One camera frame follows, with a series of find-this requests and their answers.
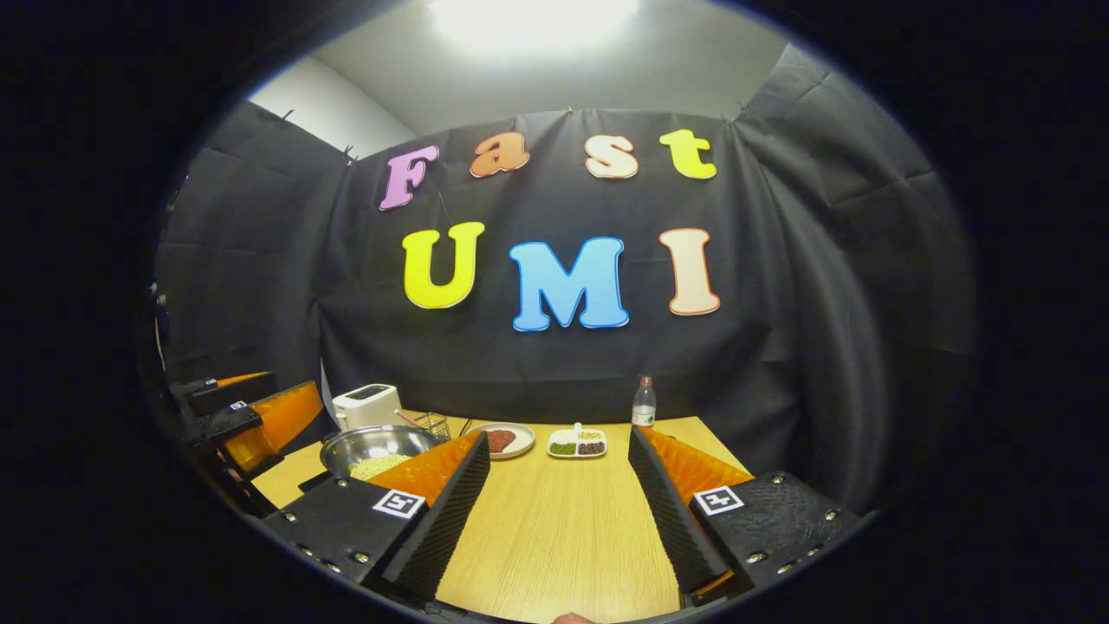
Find steel pot with black handles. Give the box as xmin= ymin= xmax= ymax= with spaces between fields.
xmin=320 ymin=425 xmax=447 ymax=482

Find large ceiling light panel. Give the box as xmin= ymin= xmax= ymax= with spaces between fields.
xmin=429 ymin=0 xmax=642 ymax=49

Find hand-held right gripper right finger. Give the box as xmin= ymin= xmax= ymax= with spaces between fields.
xmin=626 ymin=426 xmax=869 ymax=608

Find white divided dish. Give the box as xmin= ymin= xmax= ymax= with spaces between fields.
xmin=547 ymin=423 xmax=608 ymax=459

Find white toaster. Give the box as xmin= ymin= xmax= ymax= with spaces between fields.
xmin=332 ymin=384 xmax=404 ymax=432

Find round white plate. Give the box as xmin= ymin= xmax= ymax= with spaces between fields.
xmin=472 ymin=422 xmax=536 ymax=460

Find large pile of yellow soybeans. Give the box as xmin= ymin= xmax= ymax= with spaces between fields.
xmin=348 ymin=454 xmax=412 ymax=482

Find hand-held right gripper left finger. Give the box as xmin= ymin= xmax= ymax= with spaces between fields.
xmin=262 ymin=430 xmax=493 ymax=603

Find black backdrop cloth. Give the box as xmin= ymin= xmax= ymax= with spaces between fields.
xmin=154 ymin=43 xmax=978 ymax=512

